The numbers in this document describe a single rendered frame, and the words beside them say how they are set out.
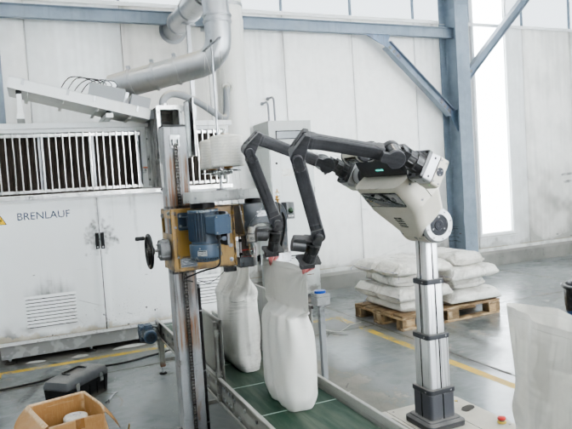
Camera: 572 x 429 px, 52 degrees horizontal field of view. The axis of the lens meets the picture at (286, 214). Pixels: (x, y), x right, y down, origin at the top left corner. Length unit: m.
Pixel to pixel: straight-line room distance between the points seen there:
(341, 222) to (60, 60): 3.93
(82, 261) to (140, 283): 0.57
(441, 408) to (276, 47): 5.64
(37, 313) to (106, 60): 2.97
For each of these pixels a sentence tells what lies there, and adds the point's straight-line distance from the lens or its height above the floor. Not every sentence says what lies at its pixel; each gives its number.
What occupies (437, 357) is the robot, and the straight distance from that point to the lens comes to 2.88.
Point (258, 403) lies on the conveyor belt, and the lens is 3.00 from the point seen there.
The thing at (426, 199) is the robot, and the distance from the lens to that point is 2.59.
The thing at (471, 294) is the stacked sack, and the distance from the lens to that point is 6.10.
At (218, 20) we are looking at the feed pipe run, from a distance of 5.54.
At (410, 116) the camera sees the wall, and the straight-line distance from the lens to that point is 8.55.
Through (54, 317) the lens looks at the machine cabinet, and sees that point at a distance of 5.70.
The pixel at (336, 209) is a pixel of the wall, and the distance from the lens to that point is 7.85.
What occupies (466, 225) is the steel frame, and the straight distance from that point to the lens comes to 8.60.
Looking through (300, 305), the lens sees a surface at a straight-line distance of 2.74.
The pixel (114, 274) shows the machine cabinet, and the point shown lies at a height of 0.69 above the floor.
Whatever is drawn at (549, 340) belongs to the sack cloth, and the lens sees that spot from 1.45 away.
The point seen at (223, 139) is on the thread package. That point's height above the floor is 1.66.
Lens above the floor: 1.43
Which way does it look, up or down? 3 degrees down
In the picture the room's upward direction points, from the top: 4 degrees counter-clockwise
